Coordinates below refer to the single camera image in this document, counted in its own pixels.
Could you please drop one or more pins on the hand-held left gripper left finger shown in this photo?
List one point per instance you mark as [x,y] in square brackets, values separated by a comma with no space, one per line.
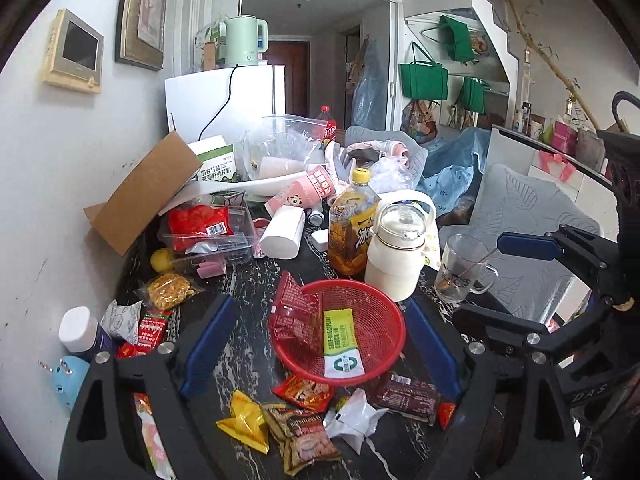
[207,345]

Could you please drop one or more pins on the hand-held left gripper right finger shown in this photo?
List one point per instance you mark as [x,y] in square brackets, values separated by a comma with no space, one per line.
[432,345]

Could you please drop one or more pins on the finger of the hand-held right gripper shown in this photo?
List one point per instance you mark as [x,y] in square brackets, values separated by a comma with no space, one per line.
[500,325]
[525,246]

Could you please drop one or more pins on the red plastic basket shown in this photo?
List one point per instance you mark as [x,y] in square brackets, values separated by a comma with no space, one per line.
[380,330]

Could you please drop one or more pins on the brown chocolate snack packet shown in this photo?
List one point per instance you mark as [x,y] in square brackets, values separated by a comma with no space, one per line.
[407,395]

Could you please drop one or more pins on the red yellow candy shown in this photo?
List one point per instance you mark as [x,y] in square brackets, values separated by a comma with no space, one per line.
[342,404]

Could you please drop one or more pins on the white wrapper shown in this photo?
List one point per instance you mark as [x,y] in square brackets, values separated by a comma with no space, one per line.
[352,417]

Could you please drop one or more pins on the brown cereal packet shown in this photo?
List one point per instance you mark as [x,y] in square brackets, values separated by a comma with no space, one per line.
[302,440]

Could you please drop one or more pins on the thin stirring stick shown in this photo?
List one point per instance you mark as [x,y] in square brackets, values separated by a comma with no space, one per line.
[477,262]

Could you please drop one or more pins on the red green snack packet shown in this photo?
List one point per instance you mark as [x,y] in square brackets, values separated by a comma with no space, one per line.
[152,327]

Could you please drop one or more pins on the glass mug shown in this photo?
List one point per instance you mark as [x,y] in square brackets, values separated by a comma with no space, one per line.
[457,275]

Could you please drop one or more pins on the small red packet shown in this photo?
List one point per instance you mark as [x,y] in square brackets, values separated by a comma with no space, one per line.
[446,414]

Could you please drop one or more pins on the pink gift box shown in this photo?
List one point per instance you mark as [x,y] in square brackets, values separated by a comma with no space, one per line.
[565,137]

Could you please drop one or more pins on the silver foil packet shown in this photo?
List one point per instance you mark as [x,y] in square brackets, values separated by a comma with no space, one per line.
[122,320]

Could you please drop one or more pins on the smiley print cloth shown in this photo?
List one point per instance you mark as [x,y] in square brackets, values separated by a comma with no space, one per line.
[431,255]

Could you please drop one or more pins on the red clear snack packet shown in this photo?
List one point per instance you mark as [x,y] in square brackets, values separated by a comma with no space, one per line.
[295,315]

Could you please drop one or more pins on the yellow green sachet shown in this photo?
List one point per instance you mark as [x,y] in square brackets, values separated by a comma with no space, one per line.
[340,342]

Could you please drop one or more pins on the yellow lemon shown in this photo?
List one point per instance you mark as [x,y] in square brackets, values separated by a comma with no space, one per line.
[161,260]

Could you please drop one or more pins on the clear plastic container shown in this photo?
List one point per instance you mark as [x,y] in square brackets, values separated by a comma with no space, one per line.
[235,247]

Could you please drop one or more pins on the pink patterned packet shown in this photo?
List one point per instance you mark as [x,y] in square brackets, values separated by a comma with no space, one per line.
[152,435]

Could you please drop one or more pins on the red cartoon snack packet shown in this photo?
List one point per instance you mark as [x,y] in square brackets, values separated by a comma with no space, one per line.
[302,392]

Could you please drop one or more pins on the blue cloth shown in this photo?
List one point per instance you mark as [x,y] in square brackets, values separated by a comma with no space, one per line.
[455,165]

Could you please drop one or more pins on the red bagged snack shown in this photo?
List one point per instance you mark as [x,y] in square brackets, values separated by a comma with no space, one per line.
[200,222]

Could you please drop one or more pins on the white blue pill bottle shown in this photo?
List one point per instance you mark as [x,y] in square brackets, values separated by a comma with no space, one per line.
[80,330]

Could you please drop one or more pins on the white paper roll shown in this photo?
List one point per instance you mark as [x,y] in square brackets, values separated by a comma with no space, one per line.
[282,232]

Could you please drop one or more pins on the yellow tea bottle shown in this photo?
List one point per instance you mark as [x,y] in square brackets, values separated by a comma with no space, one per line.
[350,230]

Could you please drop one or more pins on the white plastic bag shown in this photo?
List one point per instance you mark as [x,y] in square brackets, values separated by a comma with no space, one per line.
[395,170]

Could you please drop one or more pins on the white power adapter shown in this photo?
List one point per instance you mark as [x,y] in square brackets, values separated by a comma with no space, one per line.
[320,240]

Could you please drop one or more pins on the green tote bag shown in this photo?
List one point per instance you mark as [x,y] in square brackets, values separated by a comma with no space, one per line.
[456,37]
[472,95]
[422,80]

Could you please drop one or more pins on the bamboo stalk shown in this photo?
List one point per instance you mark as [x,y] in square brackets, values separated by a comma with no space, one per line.
[545,45]

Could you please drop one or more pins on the colourful shopping bag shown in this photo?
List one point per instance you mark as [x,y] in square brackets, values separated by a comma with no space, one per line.
[424,120]

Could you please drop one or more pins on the cardboard box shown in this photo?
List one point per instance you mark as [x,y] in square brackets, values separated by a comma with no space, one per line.
[142,195]

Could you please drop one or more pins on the pink panda paper cup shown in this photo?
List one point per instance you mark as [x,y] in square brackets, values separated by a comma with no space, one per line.
[287,201]

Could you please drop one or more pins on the pink white cloth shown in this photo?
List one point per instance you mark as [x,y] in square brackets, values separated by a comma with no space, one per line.
[380,149]

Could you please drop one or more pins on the white green box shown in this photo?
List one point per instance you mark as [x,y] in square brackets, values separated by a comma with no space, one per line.
[215,160]

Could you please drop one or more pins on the pink printed paper cup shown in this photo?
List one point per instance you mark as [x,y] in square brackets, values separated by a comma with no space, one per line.
[320,184]

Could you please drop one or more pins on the clear plastic bag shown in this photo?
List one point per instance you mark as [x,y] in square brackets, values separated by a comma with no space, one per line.
[280,142]

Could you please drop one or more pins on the blue plastic bag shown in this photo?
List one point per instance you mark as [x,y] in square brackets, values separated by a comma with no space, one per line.
[367,85]

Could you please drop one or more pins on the red cola bottle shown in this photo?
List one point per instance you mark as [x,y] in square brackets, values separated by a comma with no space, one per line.
[327,127]

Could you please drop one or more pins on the white fridge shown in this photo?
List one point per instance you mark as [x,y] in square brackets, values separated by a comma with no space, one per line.
[250,100]

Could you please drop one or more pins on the green electric kettle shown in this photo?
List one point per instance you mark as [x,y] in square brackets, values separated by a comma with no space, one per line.
[243,40]

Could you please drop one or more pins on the framed picture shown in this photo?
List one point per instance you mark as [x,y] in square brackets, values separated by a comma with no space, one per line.
[142,12]

